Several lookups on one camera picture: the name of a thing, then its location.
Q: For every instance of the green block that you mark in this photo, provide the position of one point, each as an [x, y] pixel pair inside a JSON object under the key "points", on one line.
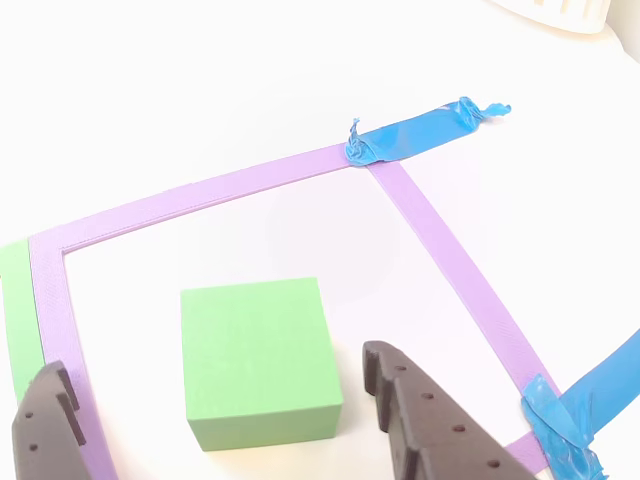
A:
{"points": [[255, 360]]}

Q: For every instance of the green square frame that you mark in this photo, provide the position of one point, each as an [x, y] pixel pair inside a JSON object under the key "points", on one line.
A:
{"points": [[17, 310]]}

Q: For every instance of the purple square frame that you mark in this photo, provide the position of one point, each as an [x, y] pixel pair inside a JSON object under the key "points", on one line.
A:
{"points": [[200, 195]]}

